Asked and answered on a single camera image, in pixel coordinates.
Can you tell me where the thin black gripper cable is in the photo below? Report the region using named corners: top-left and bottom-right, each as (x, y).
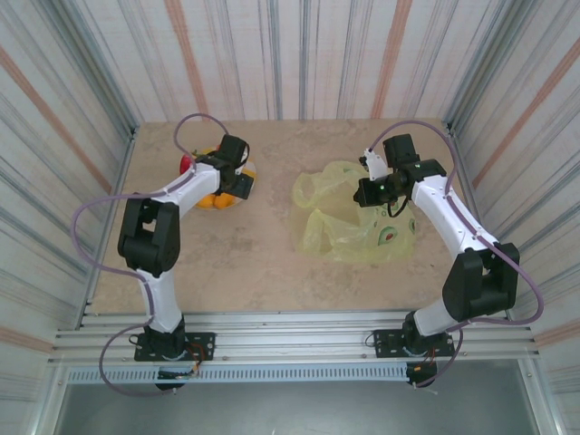
top-left (382, 197), bottom-right (409, 219)

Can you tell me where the yellow white striped plate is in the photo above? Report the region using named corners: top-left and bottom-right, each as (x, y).
top-left (179, 147), bottom-right (258, 213)

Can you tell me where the grey metal panel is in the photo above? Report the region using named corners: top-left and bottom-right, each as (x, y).
top-left (53, 360), bottom-right (543, 435)

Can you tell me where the aluminium rail frame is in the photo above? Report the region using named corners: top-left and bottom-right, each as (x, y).
top-left (47, 309), bottom-right (543, 368)

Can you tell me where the yellow-green plastic bag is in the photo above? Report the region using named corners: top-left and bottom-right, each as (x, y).
top-left (289, 159), bottom-right (418, 266)

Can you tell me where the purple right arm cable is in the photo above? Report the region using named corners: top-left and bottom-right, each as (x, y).
top-left (367, 120), bottom-right (545, 390)

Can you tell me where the grey slotted cable tray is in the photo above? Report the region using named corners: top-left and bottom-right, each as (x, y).
top-left (66, 365), bottom-right (409, 384)

